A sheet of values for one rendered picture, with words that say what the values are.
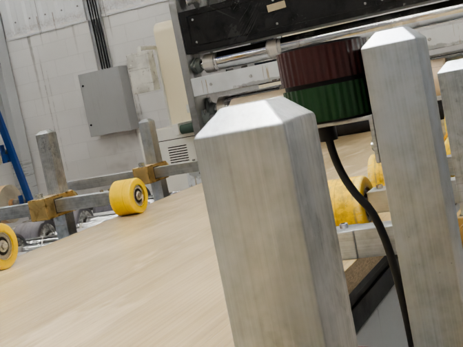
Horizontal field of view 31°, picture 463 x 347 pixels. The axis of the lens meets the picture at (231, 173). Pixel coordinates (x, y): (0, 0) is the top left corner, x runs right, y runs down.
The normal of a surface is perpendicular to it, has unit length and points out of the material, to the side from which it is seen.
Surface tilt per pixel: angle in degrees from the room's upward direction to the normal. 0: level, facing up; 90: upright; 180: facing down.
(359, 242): 90
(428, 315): 90
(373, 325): 90
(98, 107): 90
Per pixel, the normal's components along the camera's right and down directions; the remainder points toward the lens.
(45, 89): -0.40, 0.16
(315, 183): 0.90, -0.14
